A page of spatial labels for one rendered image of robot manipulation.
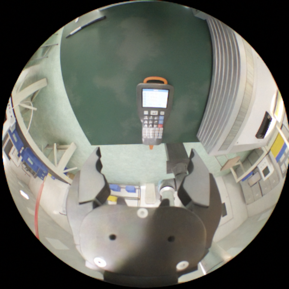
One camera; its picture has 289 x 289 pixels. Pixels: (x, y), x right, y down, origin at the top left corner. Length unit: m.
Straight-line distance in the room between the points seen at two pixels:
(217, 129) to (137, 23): 0.33
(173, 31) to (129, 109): 0.25
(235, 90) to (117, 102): 0.29
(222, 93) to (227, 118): 0.06
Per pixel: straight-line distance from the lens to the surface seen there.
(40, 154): 1.63
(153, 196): 2.82
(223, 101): 0.23
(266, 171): 3.05
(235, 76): 0.22
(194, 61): 0.26
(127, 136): 0.30
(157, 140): 0.27
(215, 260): 0.30
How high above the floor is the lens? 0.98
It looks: 46 degrees down
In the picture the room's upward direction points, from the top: 179 degrees counter-clockwise
